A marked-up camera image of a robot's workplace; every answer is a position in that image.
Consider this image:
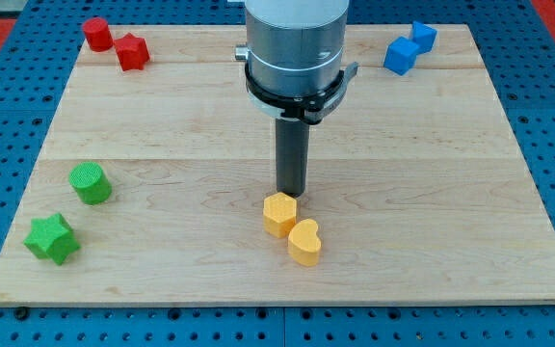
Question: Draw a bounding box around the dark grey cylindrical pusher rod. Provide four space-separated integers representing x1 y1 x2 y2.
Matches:
276 120 309 197

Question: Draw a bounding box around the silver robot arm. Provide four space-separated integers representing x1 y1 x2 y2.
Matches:
235 0 358 198

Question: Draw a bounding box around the red star block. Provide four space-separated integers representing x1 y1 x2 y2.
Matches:
114 33 150 71

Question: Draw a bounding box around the green star block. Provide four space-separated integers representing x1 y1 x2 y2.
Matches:
23 213 81 266

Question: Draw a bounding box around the yellow hexagon block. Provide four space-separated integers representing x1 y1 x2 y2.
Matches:
263 192 297 238

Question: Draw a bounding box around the yellow heart block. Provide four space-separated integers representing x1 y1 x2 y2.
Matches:
287 219 322 267

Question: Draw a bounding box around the blue cube block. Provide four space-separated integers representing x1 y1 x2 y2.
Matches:
383 37 420 75

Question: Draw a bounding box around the light wooden board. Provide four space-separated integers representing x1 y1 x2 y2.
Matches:
0 25 555 307

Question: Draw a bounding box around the blue pentagon block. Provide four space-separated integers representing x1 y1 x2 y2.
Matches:
410 21 437 54

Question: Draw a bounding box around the green cylinder block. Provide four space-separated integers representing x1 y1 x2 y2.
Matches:
68 162 112 205

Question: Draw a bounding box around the red cylinder block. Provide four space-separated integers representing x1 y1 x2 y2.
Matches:
81 17 113 52

